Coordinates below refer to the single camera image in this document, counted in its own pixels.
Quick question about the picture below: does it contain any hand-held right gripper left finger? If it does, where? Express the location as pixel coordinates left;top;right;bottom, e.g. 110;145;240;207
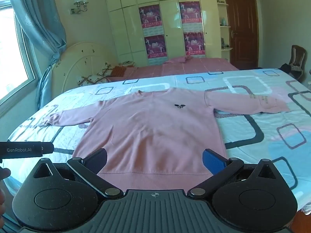
33;148;124;198

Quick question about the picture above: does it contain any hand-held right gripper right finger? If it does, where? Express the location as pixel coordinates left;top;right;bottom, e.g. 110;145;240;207
188;149;280;201

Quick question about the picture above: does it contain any pink sweatshirt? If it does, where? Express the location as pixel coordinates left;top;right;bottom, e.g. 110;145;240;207
39;87;291;192

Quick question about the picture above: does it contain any dark clothes pile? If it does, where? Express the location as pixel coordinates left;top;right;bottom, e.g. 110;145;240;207
279;63;304;78

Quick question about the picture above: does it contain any person's left hand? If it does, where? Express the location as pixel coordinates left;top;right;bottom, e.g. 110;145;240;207
0;167;11;224

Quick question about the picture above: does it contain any patterned blue bed sheet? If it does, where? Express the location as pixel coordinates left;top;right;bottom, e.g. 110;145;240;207
5;68;311;214

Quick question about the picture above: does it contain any floral white pillow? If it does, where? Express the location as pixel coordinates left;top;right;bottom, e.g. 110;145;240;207
77;62;119;86

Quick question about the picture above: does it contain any orange striped cushion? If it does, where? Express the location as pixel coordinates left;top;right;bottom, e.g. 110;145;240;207
110;65;129;78

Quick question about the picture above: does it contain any pink checked bed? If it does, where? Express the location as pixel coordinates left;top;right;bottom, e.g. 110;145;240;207
107;56;240;80

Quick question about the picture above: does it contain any cream round headboard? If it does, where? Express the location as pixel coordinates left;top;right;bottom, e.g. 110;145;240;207
52;42;117;93

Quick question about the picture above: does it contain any window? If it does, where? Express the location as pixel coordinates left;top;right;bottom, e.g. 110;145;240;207
0;0;40;107

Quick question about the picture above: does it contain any blue curtain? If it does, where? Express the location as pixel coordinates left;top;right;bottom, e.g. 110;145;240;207
7;0;67;110

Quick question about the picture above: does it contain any cream corner shelf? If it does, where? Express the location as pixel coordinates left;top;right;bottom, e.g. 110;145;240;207
215;0;234;62

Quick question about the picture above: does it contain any brown wooden door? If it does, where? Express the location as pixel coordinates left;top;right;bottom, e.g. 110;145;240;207
224;0;259;70

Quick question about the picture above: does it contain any wooden chair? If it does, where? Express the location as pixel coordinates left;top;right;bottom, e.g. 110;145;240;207
279;45;308;82

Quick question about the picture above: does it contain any cream wardrobe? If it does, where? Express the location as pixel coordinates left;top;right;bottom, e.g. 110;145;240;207
103;0;220;66

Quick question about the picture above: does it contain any pink wall poster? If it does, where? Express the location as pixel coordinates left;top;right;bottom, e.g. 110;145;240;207
184;31;205;57
144;35;168;59
179;1;203;32
139;5;163;36

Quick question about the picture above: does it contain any wall lamp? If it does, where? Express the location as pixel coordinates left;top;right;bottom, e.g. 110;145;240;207
70;0;88;14

